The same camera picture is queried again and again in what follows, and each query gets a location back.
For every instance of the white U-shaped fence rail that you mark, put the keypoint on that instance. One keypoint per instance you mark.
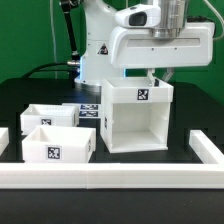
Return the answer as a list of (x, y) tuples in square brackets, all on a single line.
[(208, 174)]

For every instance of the white block at left edge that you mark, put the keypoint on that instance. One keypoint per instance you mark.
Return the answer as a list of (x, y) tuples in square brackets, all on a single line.
[(4, 139)]

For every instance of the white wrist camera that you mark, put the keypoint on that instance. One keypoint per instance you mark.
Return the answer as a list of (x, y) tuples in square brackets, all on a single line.
[(141, 15)]

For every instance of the white drawer cabinet box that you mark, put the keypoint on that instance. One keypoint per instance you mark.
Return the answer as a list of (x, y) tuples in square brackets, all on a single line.
[(135, 114)]

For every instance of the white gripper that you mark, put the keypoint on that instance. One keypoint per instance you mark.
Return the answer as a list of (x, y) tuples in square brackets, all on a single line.
[(137, 49)]

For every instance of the white marker plate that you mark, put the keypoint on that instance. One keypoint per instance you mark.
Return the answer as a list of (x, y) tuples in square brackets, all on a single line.
[(87, 111)]

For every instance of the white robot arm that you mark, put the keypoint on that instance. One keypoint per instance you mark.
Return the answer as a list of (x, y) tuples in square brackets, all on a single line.
[(100, 22)]

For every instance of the white front drawer tray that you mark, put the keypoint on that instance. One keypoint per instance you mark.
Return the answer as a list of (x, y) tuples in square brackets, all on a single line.
[(57, 144)]

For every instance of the white drawer tray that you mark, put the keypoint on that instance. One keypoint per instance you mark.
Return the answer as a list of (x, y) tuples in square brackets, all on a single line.
[(57, 144), (50, 115)]

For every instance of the white rear drawer tray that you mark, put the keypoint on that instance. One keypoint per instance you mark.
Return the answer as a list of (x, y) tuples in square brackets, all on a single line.
[(50, 115)]

